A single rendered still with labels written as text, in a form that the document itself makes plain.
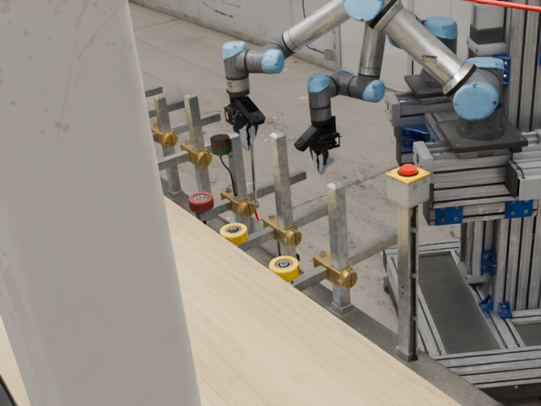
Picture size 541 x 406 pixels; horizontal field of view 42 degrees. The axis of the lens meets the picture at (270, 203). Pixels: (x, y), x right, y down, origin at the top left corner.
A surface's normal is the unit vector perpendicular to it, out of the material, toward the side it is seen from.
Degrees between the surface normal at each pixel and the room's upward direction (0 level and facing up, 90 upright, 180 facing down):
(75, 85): 90
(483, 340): 0
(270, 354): 0
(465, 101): 95
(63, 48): 90
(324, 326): 0
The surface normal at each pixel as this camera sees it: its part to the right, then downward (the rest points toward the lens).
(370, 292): -0.09, -0.88
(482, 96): -0.26, 0.55
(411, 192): 0.58, 0.33
